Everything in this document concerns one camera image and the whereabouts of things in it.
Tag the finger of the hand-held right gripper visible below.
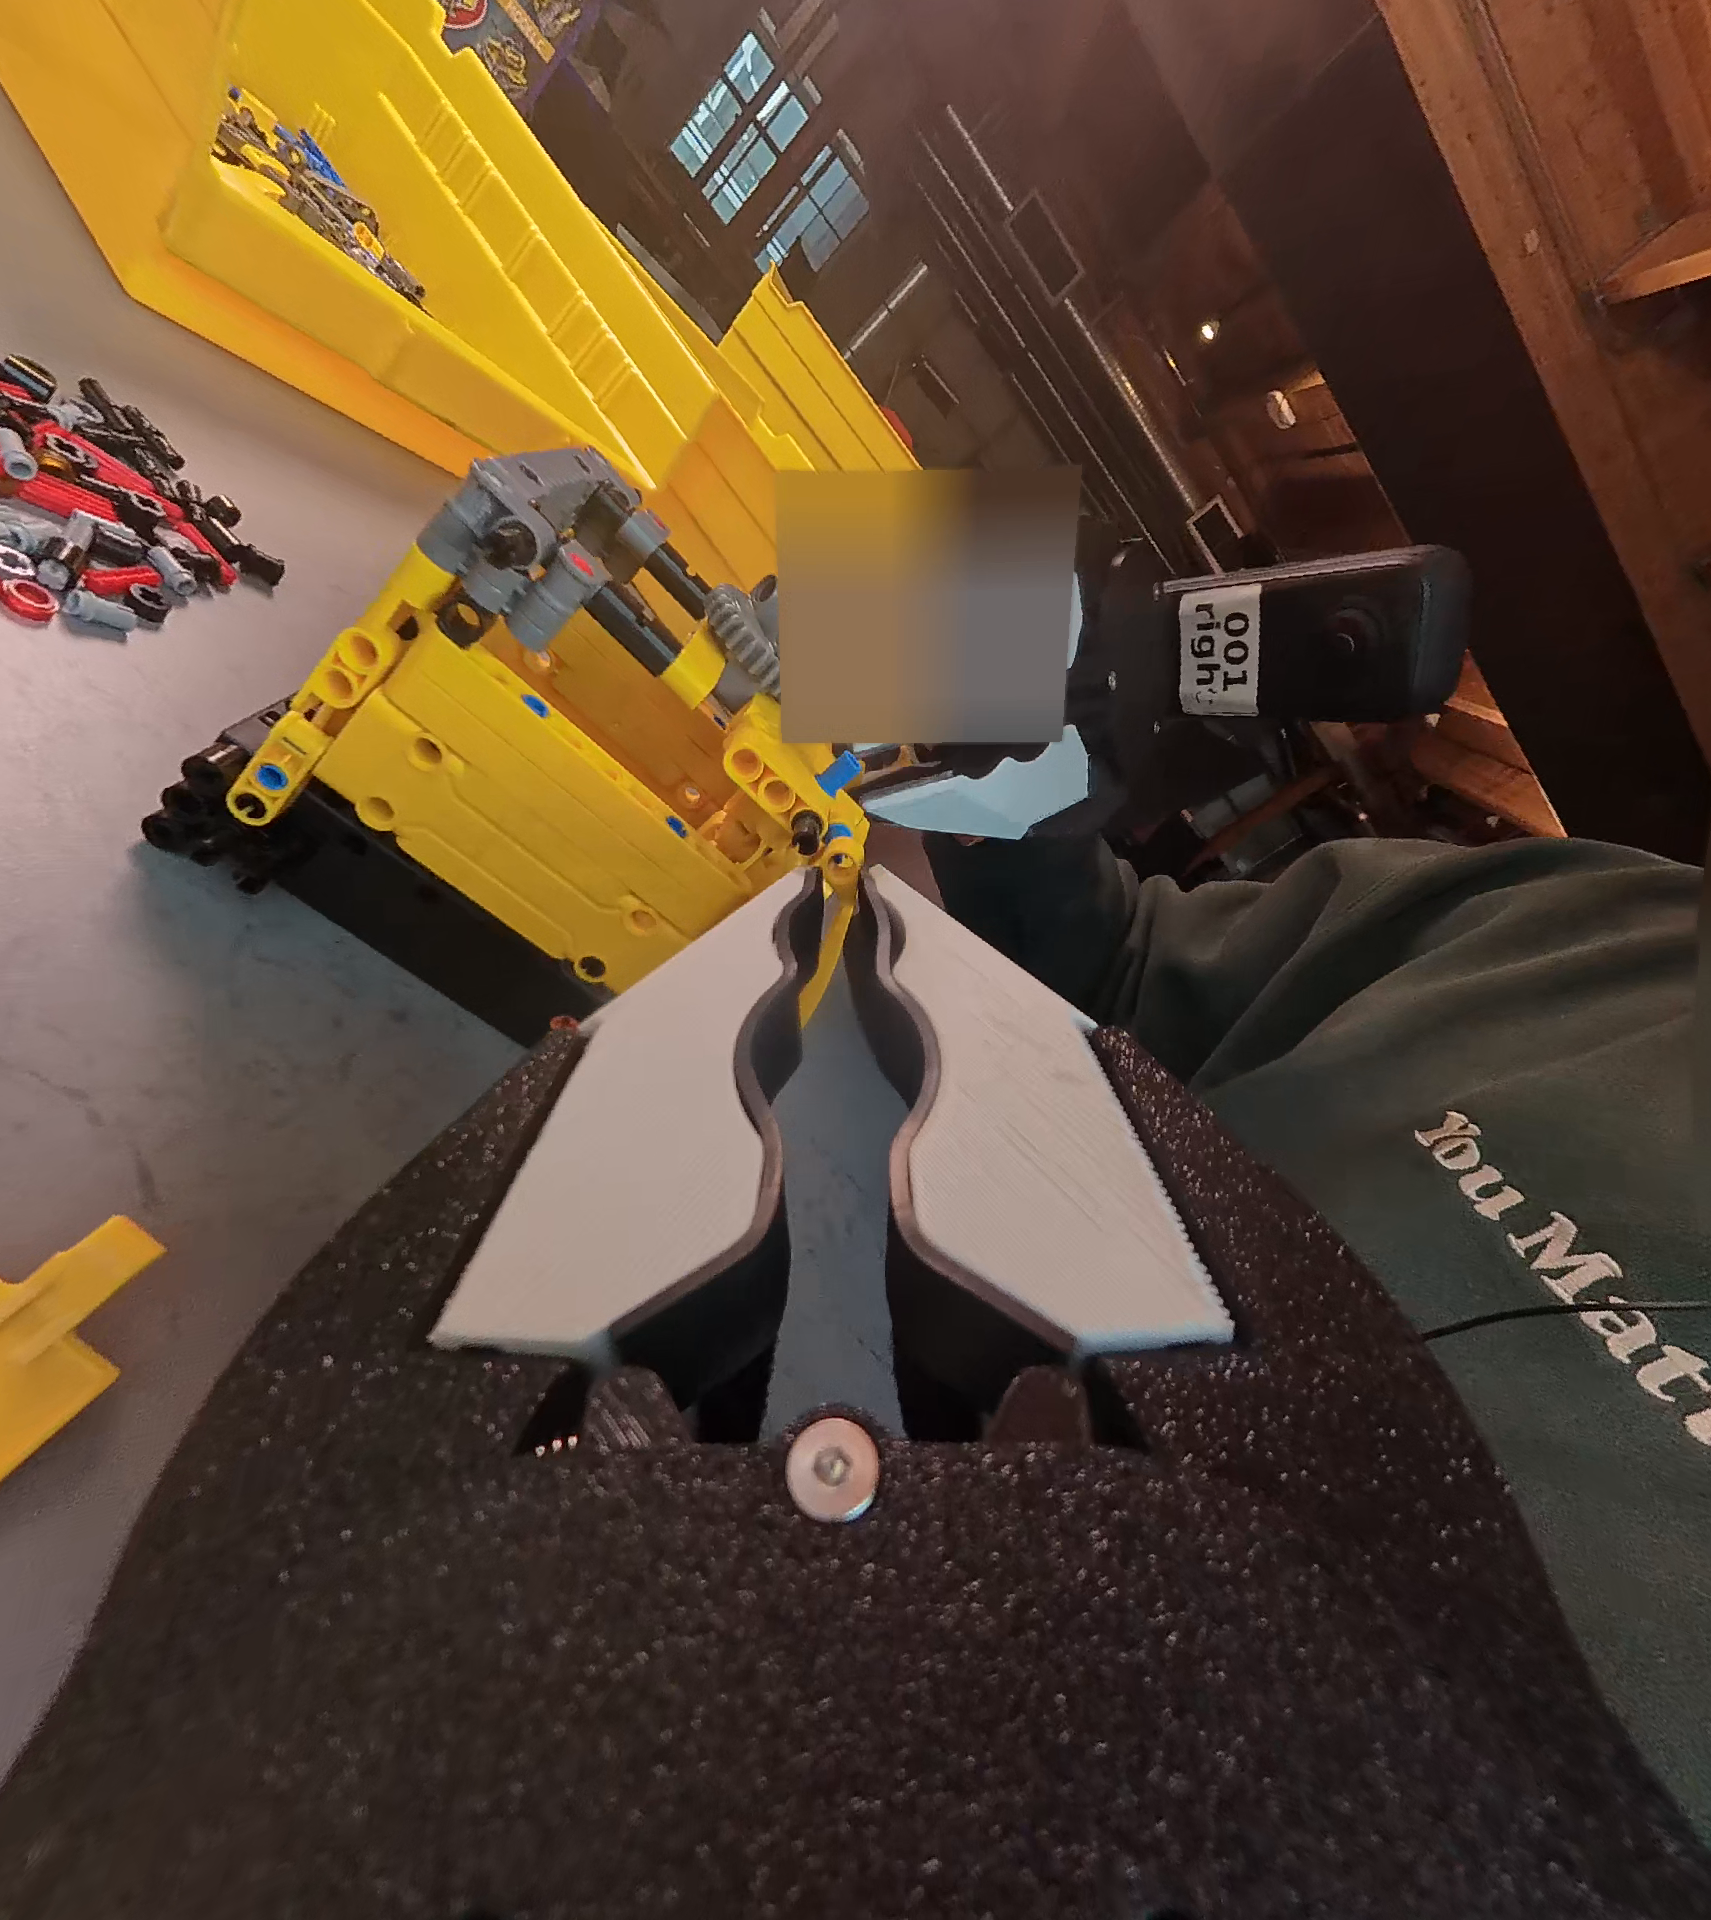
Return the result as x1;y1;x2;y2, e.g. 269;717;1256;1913
860;738;1092;842

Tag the green printed sweatshirt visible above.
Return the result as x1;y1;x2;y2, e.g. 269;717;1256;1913
1200;831;1711;1920

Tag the paned window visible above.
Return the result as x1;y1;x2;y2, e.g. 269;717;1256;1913
669;32;872;276

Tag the pile of small lego parts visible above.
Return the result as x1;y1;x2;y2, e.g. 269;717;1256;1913
211;82;431;310

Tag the thin black cable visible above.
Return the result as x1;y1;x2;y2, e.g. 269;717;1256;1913
1418;1281;1711;1343

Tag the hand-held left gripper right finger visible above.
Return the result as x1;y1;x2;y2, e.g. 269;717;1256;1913
860;869;1240;1359

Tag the yellow lego robot model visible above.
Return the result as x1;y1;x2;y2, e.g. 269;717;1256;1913
141;445;872;1043

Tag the person's right forearm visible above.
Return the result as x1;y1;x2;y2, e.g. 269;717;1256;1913
930;831;1711;1097

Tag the pile of lego pins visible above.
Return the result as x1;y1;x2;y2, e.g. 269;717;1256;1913
0;282;289;631

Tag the yellow bin with small parts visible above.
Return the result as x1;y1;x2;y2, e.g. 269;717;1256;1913
0;0;693;490

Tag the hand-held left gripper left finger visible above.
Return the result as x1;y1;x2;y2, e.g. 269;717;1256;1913
429;871;822;1370

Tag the blue robot kit box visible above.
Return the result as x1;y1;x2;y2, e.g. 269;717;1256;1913
439;0;611;69

